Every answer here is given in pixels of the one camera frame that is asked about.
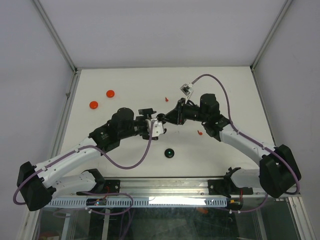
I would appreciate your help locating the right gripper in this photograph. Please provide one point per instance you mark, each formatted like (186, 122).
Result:
(177, 116)

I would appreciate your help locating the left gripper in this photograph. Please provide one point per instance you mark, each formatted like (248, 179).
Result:
(147, 114)

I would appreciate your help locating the black case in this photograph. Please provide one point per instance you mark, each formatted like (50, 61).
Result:
(169, 153)
(161, 117)

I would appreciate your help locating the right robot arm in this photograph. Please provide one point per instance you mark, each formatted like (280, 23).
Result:
(277, 169)

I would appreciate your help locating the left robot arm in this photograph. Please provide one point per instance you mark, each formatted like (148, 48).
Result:
(38, 184)

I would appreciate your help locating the red case upper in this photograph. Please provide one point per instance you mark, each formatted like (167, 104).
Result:
(110, 93)

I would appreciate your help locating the red case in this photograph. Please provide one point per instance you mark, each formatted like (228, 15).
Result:
(93, 105)
(110, 93)

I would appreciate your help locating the red case lower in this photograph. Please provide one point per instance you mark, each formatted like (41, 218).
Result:
(93, 105)

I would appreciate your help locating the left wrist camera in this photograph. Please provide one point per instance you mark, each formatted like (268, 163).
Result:
(155, 128)

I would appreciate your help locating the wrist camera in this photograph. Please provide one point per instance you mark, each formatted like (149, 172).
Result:
(155, 128)
(187, 89)

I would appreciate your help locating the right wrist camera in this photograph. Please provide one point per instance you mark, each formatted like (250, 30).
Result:
(187, 89)

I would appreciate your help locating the aluminium mounting rail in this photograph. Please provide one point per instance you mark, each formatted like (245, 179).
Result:
(143, 187)

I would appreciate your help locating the slotted cable duct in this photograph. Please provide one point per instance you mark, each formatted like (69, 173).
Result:
(138, 202)

